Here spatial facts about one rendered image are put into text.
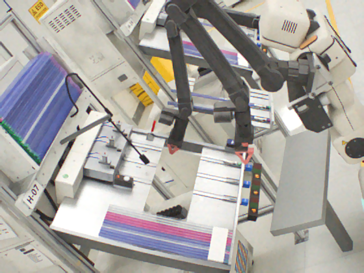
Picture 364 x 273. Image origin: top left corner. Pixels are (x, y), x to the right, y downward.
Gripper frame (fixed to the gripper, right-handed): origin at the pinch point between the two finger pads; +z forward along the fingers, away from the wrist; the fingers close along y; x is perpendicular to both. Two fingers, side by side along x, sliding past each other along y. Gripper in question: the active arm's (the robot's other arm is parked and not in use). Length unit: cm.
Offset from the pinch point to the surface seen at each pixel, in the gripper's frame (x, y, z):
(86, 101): -44.9, -7.1, -7.9
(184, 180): 18, -88, 96
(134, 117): -43, -249, 178
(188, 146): 7.1, -7.9, 0.5
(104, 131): -31.8, 2.7, -1.8
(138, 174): -11.0, 18.8, 2.0
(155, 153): -7.0, 3.6, 1.1
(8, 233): -55, 60, 19
